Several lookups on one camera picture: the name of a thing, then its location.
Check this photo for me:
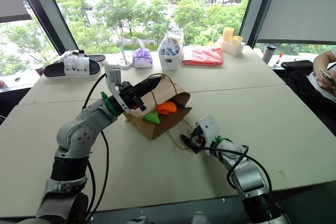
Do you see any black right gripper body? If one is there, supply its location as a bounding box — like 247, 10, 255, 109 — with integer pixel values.
187, 126, 208, 155

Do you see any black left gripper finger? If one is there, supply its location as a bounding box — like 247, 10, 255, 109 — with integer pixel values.
135, 79, 162, 98
132, 76, 162, 92

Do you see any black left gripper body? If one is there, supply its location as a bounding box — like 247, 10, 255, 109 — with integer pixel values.
118, 80, 147, 112

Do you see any orange plush toy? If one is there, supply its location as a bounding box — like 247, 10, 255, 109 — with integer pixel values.
155, 100, 177, 116

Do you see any brown paper bag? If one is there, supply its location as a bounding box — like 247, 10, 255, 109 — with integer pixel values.
124, 73, 194, 150

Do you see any green plush toy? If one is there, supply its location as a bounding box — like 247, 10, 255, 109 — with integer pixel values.
142, 110, 161, 125

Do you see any clear bag of items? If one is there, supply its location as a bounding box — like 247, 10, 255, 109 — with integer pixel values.
157, 27, 185, 57

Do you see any red folded plastic bag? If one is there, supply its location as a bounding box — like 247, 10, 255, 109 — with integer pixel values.
182, 45, 224, 67

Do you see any person's hand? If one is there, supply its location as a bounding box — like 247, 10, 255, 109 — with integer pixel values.
316, 68, 336, 91

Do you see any purple tied pouch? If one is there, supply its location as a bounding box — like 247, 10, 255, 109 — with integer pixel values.
132, 39, 154, 69

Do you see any white plastic bin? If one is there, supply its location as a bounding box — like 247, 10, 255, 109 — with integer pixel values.
157, 49, 184, 72

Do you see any white stand with stick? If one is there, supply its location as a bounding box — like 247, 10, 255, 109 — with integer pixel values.
116, 39, 133, 70

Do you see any black and white sandal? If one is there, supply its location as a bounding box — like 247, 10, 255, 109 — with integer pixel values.
59, 49, 107, 65
43, 56, 102, 79

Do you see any white rectangular box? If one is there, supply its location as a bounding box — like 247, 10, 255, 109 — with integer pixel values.
216, 37, 246, 57

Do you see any stack of yellow cups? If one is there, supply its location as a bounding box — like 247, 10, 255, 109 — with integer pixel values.
222, 26, 235, 44

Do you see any single yellow cup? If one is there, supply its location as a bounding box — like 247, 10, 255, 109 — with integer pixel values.
231, 35, 244, 47

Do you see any grey tumbler with black lid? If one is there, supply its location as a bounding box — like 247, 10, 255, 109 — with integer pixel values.
262, 44, 277, 65

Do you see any person's black clothing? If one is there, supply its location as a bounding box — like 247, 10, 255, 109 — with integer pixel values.
285, 68, 336, 137

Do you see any black chair armrest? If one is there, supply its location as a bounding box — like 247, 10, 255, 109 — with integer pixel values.
280, 60, 314, 71

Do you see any silver smartphone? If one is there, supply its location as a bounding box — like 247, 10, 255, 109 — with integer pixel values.
320, 69, 336, 88

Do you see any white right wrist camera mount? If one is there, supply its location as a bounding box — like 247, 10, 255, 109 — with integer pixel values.
196, 114, 220, 146

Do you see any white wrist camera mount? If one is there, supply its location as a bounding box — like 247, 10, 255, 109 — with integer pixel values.
196, 114, 220, 146
104, 63, 131, 111

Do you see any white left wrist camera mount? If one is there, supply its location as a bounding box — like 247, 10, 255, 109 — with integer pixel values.
104, 63, 131, 111

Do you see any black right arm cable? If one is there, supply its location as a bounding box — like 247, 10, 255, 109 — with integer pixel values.
202, 144, 273, 196

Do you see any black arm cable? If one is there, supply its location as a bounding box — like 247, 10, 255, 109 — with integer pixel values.
202, 144, 273, 196
82, 73, 110, 222

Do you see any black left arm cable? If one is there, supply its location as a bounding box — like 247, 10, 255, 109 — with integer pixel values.
82, 73, 110, 222

